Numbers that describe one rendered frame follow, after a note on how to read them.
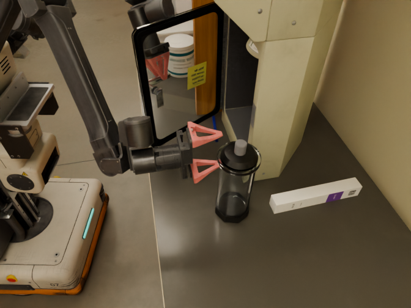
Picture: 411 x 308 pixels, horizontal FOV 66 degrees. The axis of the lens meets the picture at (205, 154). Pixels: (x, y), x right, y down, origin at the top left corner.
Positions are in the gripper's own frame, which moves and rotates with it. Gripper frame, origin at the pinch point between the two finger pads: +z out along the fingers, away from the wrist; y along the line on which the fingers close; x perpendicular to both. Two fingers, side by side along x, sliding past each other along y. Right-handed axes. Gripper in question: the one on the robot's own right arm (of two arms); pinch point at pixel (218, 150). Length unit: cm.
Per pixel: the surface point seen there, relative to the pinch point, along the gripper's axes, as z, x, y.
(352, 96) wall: 55, 28, -12
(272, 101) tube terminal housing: 16.0, 8.9, 5.2
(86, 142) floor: -68, 148, -118
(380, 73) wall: 55, 20, 1
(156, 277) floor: -25, 28, -120
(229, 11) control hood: 3.5, 8.6, 28.2
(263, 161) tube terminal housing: 16.8, 9.2, -16.8
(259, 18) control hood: 9.8, 8.6, 26.4
